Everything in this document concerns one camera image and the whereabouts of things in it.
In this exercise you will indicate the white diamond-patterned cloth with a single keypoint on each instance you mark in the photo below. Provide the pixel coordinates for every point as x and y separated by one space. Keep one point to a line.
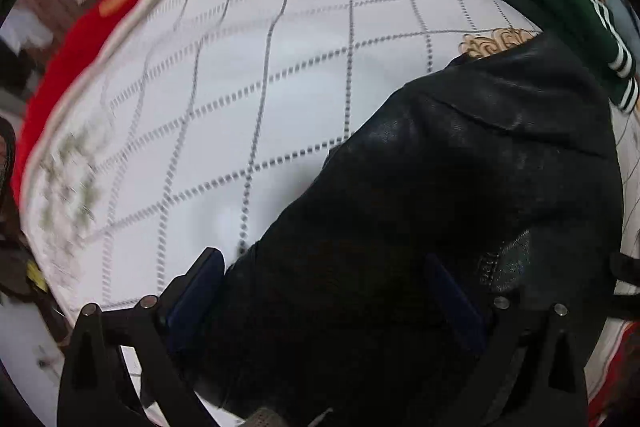
250 82

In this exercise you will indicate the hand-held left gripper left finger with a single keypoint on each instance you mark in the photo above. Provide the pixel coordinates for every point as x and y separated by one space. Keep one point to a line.
195 302

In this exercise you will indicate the red floral blanket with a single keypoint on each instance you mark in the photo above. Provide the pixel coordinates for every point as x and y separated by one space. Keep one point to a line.
65 57

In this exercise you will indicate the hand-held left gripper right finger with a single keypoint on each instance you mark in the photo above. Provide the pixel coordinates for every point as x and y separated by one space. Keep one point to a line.
452 302

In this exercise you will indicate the black leather jacket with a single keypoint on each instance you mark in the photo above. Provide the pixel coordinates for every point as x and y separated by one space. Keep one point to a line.
425 157

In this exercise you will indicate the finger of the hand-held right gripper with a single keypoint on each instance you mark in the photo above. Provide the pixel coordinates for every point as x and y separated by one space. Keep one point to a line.
625 307

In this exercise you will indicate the light blue quilt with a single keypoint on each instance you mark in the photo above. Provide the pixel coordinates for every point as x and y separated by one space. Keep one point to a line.
618 9

